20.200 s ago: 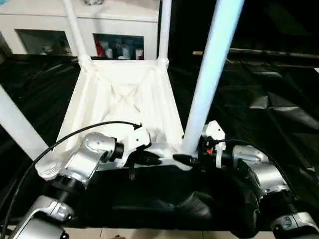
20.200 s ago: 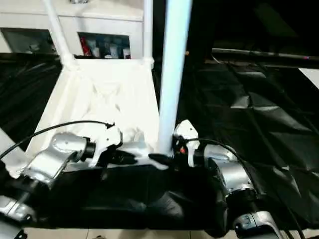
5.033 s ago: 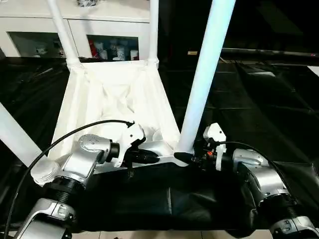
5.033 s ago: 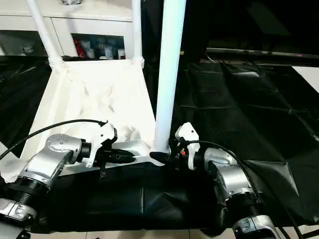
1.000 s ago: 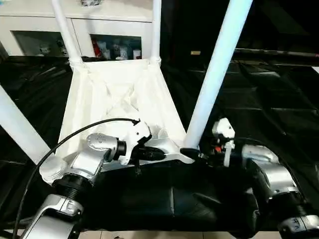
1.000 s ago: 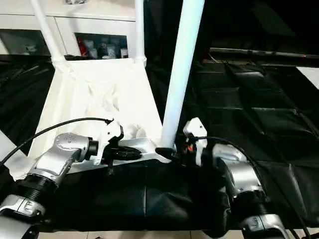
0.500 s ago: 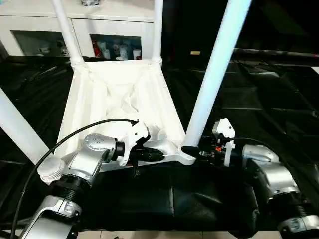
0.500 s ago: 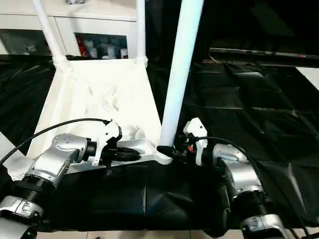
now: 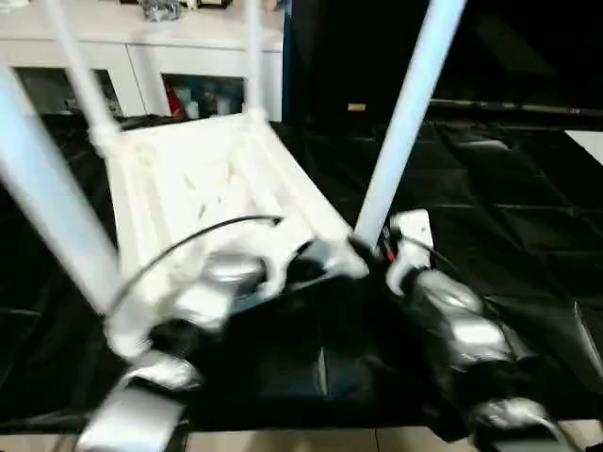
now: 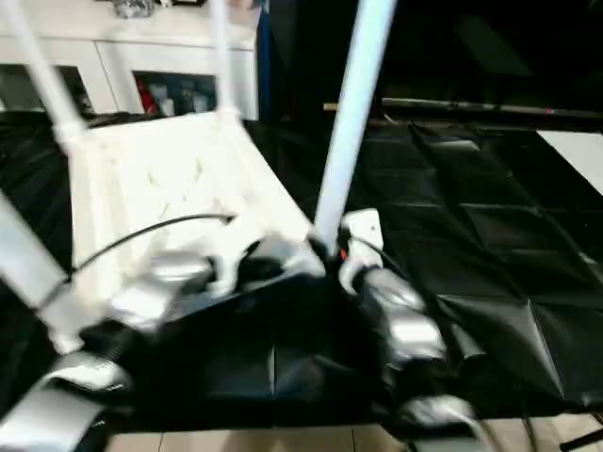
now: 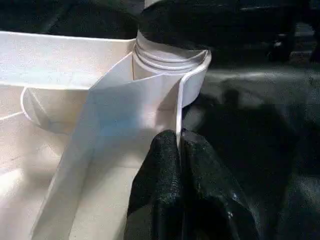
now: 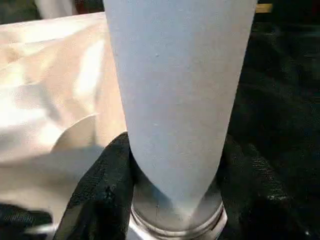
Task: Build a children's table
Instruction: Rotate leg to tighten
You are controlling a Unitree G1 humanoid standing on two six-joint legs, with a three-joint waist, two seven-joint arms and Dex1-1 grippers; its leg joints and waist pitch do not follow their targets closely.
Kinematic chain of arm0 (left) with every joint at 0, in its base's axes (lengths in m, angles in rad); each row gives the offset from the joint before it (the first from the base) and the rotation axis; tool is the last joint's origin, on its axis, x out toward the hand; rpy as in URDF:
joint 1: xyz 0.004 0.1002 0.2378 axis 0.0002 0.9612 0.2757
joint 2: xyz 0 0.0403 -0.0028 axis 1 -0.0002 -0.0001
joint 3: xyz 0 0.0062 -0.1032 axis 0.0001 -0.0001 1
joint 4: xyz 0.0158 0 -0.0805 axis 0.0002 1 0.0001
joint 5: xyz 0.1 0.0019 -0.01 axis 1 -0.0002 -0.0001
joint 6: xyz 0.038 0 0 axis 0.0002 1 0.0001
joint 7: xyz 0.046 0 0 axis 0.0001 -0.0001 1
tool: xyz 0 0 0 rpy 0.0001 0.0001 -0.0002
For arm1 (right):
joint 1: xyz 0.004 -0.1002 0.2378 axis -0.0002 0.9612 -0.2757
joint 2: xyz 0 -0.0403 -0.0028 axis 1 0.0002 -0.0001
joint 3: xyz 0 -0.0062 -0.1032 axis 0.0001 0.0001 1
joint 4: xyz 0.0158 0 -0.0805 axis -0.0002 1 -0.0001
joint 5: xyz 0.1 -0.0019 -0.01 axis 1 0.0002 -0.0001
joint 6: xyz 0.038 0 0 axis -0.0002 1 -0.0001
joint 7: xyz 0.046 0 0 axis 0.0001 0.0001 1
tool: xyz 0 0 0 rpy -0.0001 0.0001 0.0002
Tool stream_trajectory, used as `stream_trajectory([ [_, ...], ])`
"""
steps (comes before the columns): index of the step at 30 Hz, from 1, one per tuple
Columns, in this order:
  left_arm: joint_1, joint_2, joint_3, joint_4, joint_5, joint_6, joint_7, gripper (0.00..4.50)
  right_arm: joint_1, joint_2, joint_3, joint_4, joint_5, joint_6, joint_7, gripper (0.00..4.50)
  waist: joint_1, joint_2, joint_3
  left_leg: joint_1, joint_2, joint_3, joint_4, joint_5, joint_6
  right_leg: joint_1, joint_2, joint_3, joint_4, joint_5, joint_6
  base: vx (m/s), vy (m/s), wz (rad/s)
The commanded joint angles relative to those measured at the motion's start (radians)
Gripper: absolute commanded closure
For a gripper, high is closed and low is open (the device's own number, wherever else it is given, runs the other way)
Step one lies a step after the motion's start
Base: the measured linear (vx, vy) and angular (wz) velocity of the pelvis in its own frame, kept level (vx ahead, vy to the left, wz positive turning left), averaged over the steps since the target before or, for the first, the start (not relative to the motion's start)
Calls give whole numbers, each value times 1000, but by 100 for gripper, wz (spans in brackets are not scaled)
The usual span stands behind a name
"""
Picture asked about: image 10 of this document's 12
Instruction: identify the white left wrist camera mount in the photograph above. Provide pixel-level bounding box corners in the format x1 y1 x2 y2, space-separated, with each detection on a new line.
205 238 261 297

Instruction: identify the black left wrist camera cable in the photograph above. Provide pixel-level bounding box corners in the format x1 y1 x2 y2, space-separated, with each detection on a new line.
39 213 240 317

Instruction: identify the white glass-door cabinet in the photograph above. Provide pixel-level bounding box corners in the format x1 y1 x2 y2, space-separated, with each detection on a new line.
0 0 261 120

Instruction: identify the red white bottle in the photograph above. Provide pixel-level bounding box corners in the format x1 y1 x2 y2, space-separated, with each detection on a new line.
135 78 155 114

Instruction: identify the grey patterned bundle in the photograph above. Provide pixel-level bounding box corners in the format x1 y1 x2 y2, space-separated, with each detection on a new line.
109 0 160 21

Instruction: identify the white plastic table leg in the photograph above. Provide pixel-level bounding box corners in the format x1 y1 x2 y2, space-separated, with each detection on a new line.
0 191 85 355
312 0 398 246
4 0 87 143
208 0 242 120

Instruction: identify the black work surface mat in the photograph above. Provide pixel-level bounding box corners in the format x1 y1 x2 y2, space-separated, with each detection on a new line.
0 107 603 432

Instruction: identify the dark grey tube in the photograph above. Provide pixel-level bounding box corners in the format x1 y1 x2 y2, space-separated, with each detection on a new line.
380 97 603 120

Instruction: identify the white plastic table top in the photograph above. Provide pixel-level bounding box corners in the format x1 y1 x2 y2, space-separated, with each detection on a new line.
53 109 327 353

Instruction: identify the black backdrop cloth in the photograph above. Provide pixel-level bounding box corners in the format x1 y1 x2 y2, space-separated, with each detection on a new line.
270 0 603 123

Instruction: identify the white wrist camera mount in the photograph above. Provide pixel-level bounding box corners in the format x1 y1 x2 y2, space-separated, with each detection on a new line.
205 238 261 297
337 207 386 294

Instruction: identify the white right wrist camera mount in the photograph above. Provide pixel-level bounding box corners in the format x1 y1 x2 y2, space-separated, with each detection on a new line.
337 207 386 294

